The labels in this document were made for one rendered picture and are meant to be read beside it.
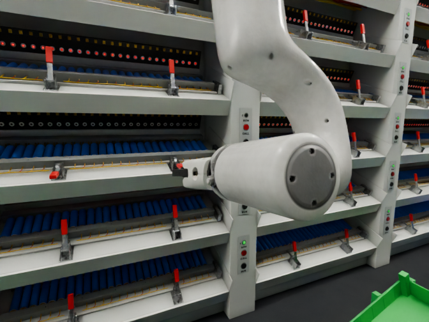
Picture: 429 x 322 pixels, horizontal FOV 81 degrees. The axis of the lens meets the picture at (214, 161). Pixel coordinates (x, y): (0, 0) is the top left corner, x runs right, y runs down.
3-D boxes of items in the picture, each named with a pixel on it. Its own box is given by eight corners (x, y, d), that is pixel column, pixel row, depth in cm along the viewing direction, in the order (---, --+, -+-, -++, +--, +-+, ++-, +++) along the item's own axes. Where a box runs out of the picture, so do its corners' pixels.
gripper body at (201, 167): (203, 201, 35) (180, 193, 45) (264, 193, 39) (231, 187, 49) (200, 147, 35) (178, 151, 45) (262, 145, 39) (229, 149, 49)
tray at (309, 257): (372, 254, 108) (388, 230, 101) (252, 292, 84) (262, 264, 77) (336, 222, 124) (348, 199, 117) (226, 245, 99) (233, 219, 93)
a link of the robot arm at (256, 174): (270, 142, 37) (212, 143, 33) (350, 131, 25) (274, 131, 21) (272, 199, 37) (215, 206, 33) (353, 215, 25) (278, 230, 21)
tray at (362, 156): (380, 166, 103) (398, 135, 96) (255, 179, 78) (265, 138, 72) (342, 144, 118) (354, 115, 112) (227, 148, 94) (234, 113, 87)
